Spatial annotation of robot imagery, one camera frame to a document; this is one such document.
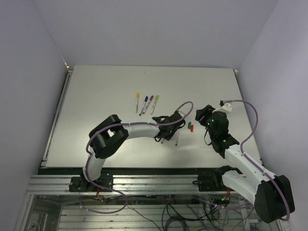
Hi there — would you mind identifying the yellow whiteboard marker pen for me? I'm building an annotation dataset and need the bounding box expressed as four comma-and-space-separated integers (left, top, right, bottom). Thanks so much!
150, 95, 159, 115

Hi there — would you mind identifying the purple whiteboard marker pen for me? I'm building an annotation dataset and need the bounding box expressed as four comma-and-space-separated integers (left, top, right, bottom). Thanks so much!
142, 95, 154, 114

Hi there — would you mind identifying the blue whiteboard marker pen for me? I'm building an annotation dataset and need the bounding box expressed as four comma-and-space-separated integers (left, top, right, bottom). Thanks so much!
139, 96, 148, 116

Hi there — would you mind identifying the orange whiteboard marker pen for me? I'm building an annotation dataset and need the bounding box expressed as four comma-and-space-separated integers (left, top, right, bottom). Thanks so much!
135, 92, 140, 113

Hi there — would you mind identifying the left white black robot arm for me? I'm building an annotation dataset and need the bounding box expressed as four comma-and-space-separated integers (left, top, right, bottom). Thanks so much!
81, 110, 186, 191

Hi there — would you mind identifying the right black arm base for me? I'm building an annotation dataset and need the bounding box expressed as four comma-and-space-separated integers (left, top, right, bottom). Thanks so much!
192, 165, 241, 192

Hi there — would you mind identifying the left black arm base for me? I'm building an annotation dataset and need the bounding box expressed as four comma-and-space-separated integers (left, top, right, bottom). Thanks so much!
69, 170, 114, 193

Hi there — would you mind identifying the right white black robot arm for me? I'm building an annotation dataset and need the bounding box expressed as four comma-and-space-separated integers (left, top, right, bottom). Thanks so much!
195, 103, 295, 223

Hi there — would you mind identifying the green whiteboard marker pen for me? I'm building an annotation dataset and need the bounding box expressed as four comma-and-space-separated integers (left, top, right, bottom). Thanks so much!
175, 130, 180, 146

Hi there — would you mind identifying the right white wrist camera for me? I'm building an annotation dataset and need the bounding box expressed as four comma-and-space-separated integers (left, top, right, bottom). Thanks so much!
213, 101, 232, 114

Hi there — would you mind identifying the aluminium frame rail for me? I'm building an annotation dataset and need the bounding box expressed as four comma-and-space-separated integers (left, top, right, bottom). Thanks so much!
26, 174, 280, 196

